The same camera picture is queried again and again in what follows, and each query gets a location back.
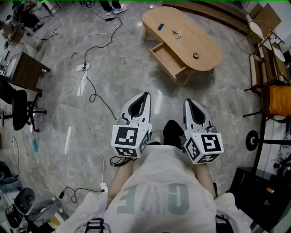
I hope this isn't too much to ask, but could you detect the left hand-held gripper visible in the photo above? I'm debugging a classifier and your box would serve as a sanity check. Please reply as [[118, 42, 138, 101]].
[[110, 91, 153, 159]]

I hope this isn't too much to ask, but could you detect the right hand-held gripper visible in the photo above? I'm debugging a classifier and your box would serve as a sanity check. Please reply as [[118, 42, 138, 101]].
[[181, 98, 225, 165]]

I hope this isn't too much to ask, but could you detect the wooden table drawer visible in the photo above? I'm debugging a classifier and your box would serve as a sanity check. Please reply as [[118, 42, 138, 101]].
[[149, 42, 187, 83]]

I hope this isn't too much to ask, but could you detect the person's left forearm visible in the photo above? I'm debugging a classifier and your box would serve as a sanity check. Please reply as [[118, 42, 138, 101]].
[[107, 157, 135, 199]]

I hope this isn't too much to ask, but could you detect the person's right forearm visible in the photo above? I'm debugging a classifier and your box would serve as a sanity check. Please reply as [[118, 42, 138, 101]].
[[195, 163, 216, 199]]

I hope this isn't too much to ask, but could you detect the person's black trouser leg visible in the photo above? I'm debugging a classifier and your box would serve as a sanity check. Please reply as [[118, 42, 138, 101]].
[[162, 120, 185, 147]]

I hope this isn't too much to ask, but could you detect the black stand with wheel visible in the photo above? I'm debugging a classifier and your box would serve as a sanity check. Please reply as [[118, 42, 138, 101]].
[[245, 109, 291, 176]]

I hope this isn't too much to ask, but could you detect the white power strip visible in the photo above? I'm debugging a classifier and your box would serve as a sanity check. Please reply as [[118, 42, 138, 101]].
[[75, 63, 92, 72]]

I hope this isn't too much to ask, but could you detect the person's white shirt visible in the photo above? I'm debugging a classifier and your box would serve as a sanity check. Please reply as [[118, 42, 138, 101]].
[[103, 145, 218, 233]]

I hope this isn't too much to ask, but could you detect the wooden oval table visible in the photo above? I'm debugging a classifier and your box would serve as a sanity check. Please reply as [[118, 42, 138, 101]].
[[141, 6, 223, 88]]

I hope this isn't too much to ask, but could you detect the light wooden chair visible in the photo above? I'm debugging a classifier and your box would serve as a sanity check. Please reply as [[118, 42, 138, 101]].
[[236, 20, 289, 93]]

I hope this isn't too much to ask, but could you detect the chair with orange cushion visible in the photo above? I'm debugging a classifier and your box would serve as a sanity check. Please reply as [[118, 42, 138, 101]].
[[242, 79, 291, 124]]

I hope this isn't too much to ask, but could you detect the black cabinet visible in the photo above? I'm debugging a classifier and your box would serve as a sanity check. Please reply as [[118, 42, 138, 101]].
[[229, 167, 291, 232]]

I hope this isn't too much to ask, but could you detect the long wooden bench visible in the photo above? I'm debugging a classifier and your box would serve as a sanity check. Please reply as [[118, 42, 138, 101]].
[[161, 0, 251, 37]]

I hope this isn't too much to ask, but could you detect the dark brown wooden desk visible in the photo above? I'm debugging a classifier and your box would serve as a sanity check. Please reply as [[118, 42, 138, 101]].
[[9, 51, 51, 94]]

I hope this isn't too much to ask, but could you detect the black office chair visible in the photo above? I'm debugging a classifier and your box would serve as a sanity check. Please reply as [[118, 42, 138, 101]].
[[0, 76, 48, 133]]

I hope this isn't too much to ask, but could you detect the grey round fan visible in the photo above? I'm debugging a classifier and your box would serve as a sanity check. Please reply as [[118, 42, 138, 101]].
[[5, 187, 36, 228]]

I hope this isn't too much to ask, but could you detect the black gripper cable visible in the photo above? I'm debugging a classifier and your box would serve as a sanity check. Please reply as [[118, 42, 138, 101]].
[[82, 68, 118, 122]]

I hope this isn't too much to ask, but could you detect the long white cable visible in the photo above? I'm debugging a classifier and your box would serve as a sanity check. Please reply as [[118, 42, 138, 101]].
[[78, 71, 108, 187]]

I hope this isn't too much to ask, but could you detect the long black power cable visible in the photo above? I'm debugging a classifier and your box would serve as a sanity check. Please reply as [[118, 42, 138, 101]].
[[83, 16, 123, 69]]

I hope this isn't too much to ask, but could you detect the thin black looped cable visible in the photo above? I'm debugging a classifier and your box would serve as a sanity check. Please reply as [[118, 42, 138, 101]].
[[58, 186, 105, 204]]

